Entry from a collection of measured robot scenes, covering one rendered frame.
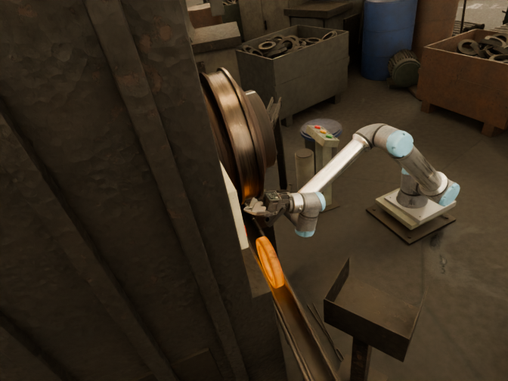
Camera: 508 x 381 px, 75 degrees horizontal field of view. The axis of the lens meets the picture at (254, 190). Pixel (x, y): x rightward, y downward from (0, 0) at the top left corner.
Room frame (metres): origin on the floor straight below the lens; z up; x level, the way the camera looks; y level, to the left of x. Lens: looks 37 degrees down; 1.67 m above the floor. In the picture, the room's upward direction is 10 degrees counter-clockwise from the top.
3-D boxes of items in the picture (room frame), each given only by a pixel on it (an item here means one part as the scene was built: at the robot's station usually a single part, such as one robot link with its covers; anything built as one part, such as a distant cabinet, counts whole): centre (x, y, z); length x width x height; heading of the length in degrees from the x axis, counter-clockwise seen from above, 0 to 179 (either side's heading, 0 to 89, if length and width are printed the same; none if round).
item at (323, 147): (1.88, -0.51, 0.31); 0.24 x 0.16 x 0.62; 13
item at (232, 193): (0.70, 0.08, 1.15); 0.26 x 0.02 x 0.18; 13
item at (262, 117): (1.08, -0.05, 1.11); 0.28 x 0.06 x 0.28; 13
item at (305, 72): (3.73, -0.63, 0.39); 1.03 x 0.83 x 0.77; 118
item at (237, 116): (1.05, 0.05, 1.11); 0.47 x 0.06 x 0.47; 13
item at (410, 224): (1.59, -1.02, 0.10); 0.32 x 0.32 x 0.04; 19
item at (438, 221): (1.59, -1.02, 0.04); 0.40 x 0.40 x 0.08; 19
